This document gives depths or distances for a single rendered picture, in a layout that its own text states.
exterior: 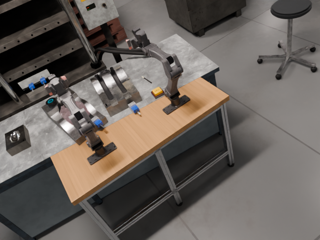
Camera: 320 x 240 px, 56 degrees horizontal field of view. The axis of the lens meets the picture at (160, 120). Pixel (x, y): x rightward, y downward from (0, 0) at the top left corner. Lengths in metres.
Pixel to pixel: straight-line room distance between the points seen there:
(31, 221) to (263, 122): 2.18
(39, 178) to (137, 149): 0.83
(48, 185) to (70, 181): 0.51
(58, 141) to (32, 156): 0.20
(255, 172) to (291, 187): 0.29
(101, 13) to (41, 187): 1.52
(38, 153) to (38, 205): 0.50
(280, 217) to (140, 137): 1.17
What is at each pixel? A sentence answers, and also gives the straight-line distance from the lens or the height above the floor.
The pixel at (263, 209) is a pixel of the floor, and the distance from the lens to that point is 2.46.
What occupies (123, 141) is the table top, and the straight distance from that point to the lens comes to 1.99.
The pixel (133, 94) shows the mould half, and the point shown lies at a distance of 2.16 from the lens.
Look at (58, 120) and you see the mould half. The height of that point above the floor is 0.89.
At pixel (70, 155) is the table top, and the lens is 2.11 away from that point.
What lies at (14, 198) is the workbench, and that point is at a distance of 2.50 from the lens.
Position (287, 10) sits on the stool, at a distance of 3.19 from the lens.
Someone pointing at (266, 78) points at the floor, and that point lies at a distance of 3.43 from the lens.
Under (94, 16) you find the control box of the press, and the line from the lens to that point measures 2.79.
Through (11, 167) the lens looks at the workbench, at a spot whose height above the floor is 0.80.
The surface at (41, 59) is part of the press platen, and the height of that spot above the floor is 1.04.
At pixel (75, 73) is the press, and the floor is 0.79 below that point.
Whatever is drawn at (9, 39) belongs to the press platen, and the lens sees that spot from 2.75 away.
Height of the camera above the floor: 2.18
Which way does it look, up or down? 43 degrees down
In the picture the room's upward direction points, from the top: 21 degrees counter-clockwise
